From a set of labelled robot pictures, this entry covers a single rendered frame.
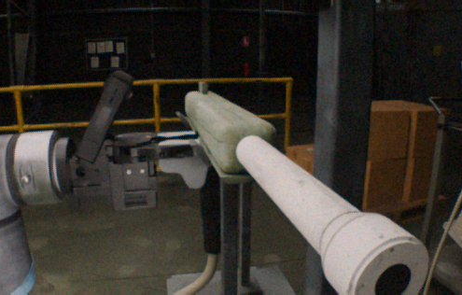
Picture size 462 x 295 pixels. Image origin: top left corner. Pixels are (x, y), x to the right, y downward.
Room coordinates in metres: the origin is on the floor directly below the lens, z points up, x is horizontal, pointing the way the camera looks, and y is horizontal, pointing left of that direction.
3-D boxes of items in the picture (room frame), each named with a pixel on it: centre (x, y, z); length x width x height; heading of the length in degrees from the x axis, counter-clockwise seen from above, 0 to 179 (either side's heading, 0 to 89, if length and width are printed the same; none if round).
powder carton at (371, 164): (2.55, -1.10, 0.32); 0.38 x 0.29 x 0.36; 112
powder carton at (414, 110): (2.63, -1.49, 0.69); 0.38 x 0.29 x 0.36; 108
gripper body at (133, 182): (0.42, 0.15, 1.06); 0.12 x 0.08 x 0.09; 103
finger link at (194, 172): (0.41, 0.04, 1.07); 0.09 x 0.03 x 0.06; 94
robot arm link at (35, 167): (0.40, 0.23, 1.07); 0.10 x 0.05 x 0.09; 13
